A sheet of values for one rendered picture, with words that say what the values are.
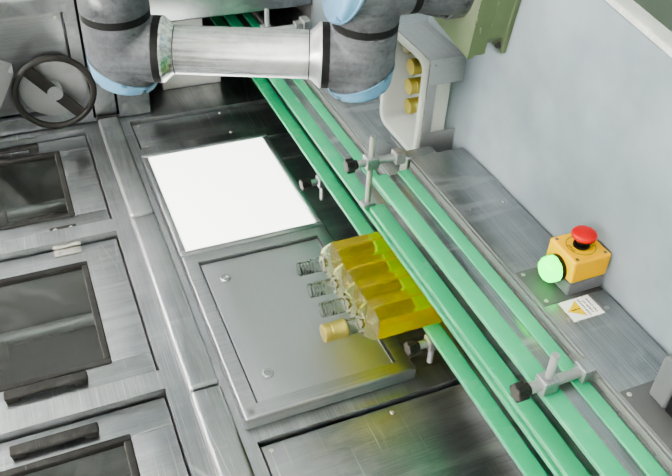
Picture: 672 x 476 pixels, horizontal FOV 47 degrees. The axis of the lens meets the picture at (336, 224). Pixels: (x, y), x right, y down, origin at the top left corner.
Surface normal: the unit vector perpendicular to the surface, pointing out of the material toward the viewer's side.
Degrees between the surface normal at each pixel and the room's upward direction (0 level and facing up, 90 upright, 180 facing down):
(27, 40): 90
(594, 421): 90
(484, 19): 90
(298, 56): 71
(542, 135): 0
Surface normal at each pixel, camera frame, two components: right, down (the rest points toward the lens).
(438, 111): 0.39, 0.58
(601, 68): -0.92, 0.21
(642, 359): 0.04, -0.79
